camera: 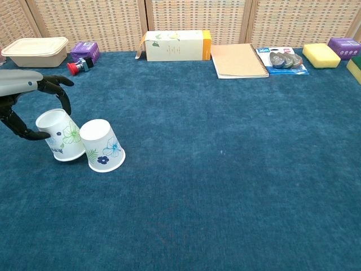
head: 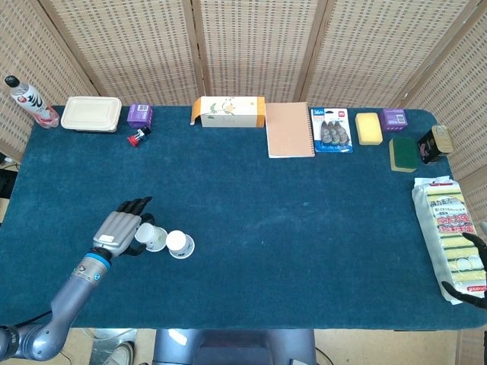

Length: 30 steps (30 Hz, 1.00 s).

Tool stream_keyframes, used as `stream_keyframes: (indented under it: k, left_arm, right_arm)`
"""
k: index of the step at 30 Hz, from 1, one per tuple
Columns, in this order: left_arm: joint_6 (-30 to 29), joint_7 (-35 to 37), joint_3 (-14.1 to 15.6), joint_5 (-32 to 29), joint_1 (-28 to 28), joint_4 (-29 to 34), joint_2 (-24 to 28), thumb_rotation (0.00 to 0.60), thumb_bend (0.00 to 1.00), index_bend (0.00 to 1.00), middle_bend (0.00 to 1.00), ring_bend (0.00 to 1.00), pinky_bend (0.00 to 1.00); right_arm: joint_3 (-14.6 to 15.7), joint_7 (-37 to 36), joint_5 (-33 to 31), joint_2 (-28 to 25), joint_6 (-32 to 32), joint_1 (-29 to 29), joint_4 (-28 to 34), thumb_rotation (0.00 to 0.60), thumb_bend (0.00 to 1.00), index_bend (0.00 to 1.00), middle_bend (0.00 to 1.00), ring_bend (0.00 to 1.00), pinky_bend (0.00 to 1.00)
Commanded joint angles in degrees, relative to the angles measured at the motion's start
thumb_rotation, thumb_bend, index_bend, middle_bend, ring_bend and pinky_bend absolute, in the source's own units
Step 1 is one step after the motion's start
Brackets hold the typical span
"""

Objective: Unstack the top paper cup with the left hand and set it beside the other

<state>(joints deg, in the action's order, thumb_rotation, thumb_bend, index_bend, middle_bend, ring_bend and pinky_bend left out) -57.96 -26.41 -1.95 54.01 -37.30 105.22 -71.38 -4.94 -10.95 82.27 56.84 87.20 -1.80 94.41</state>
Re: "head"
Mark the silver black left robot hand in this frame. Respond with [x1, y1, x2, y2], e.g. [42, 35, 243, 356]
[92, 195, 158, 260]

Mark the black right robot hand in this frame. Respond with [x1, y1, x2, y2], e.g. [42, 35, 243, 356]
[441, 222, 487, 309]

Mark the white floral paper cup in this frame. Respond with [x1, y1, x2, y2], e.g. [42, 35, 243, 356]
[165, 230, 196, 260]
[135, 222, 169, 252]

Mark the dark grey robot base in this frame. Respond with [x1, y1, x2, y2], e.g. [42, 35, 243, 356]
[154, 328, 317, 365]

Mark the packaged yellow sponge multipack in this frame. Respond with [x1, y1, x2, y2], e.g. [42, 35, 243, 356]
[411, 176, 487, 306]

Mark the red emergency stop button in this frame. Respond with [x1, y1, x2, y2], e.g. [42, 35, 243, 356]
[128, 127, 152, 148]

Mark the purple cardboard box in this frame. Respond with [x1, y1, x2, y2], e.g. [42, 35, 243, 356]
[126, 103, 154, 129]
[381, 107, 409, 133]

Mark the black floor equipment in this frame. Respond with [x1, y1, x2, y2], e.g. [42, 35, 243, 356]
[0, 169, 15, 199]

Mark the beige lidded food container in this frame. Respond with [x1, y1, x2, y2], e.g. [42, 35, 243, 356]
[60, 96, 123, 133]

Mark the grey shoe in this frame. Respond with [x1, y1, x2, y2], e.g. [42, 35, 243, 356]
[101, 341, 136, 365]

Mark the blue table cloth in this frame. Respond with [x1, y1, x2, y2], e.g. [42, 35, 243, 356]
[0, 104, 487, 331]

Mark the clear drink bottle black cap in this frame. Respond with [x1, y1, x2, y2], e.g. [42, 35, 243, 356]
[4, 75, 61, 129]

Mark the black can gold lid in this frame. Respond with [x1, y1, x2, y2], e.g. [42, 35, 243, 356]
[416, 124, 454, 165]

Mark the green and yellow sponge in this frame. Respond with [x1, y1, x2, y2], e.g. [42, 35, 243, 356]
[388, 137, 419, 173]

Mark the cream floral tissue box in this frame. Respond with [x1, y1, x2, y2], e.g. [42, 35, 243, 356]
[189, 95, 266, 129]

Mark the woven bamboo screen panel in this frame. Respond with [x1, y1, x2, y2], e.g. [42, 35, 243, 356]
[302, 0, 479, 111]
[37, 0, 205, 107]
[397, 7, 487, 225]
[191, 0, 323, 104]
[0, 0, 100, 163]

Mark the brown spiral notebook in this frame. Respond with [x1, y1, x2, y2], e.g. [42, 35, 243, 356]
[265, 101, 316, 159]

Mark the blue tape blister pack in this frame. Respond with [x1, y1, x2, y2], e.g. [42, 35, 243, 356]
[310, 106, 354, 154]

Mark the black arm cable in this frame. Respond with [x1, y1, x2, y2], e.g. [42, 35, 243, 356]
[0, 309, 53, 330]

